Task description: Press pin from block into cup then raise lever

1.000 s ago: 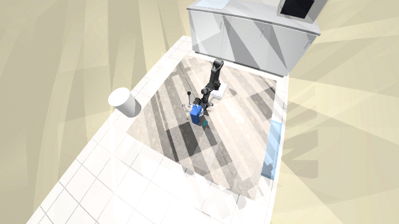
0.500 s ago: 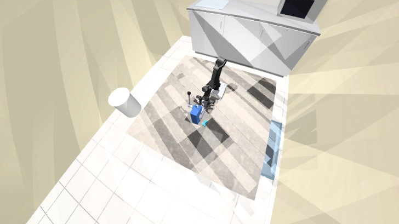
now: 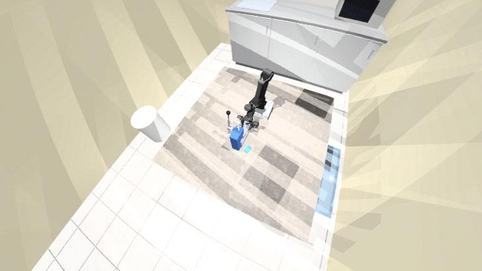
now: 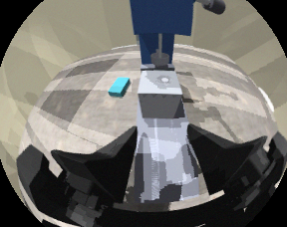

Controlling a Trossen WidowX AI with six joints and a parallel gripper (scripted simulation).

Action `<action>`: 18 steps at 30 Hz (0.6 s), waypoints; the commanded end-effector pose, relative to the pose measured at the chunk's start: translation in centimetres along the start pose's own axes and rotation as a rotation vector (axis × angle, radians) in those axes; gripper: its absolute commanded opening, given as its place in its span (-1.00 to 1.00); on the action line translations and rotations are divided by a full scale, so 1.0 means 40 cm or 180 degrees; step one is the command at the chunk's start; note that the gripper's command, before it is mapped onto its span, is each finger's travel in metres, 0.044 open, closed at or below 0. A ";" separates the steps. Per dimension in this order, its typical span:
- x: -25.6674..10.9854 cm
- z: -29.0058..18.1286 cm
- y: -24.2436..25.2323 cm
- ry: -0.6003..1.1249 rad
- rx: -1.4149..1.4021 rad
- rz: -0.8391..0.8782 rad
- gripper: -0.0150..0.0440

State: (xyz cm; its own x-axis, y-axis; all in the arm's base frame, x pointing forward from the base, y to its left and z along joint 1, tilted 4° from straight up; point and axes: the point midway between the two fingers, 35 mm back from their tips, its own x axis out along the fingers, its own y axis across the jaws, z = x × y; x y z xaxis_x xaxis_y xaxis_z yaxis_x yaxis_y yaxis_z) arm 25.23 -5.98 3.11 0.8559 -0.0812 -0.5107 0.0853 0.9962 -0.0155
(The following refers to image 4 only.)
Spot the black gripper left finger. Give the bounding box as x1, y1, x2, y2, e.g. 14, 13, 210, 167
51, 125, 137, 204

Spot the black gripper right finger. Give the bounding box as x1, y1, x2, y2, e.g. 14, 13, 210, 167
186, 124, 267, 196

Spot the light blue rectangular block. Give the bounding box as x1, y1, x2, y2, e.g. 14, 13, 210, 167
108, 78, 131, 98

